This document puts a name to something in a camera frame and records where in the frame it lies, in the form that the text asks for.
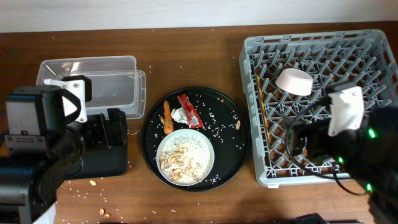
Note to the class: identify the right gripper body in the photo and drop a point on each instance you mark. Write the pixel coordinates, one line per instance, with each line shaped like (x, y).
(317, 146)

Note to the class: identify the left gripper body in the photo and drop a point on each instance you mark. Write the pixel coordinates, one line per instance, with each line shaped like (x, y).
(96, 132)

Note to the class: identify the clear plastic bin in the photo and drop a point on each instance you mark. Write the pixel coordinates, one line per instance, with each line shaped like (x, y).
(116, 82)

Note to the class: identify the orange carrot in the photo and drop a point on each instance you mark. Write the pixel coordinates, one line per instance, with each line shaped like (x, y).
(168, 124)

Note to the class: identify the white tissue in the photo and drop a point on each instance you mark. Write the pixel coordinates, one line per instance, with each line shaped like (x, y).
(178, 115)

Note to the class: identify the wooden chopstick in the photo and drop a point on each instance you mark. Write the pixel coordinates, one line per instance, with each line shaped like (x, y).
(263, 111)

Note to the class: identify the grey plate with rice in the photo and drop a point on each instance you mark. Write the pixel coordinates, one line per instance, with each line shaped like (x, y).
(185, 157)

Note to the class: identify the red snack wrapper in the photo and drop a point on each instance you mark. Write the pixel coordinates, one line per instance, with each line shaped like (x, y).
(194, 120)

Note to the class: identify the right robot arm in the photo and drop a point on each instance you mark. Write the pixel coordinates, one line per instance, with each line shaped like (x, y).
(368, 155)

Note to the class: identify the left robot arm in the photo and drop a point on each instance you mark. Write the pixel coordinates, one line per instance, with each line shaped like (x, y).
(47, 145)

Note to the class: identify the grey dishwasher rack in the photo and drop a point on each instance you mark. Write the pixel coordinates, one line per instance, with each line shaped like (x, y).
(360, 56)

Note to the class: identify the black rectangular tray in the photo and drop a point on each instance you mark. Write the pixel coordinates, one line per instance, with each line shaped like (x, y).
(99, 163)

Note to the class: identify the peanut shell on tray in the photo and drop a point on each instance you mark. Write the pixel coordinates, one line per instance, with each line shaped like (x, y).
(162, 120)

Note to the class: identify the peanut shell right of tray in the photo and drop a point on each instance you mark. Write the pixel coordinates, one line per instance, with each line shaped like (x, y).
(238, 124)

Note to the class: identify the peanut shell pair on table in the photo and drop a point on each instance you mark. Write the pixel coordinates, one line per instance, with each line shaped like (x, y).
(103, 213)

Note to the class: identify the round black serving tray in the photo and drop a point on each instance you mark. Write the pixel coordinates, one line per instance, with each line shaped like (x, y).
(219, 113)

